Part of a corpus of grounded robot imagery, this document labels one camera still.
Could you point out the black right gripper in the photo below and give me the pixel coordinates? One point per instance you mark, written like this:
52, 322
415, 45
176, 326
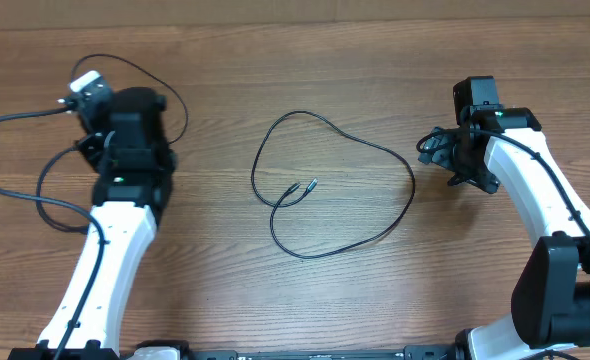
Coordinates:
451, 155

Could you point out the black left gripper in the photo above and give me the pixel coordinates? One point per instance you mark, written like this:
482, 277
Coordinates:
101, 161

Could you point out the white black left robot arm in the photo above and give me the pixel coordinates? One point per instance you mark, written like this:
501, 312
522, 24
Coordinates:
125, 217

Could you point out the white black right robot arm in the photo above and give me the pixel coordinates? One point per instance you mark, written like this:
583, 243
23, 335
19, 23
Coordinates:
550, 304

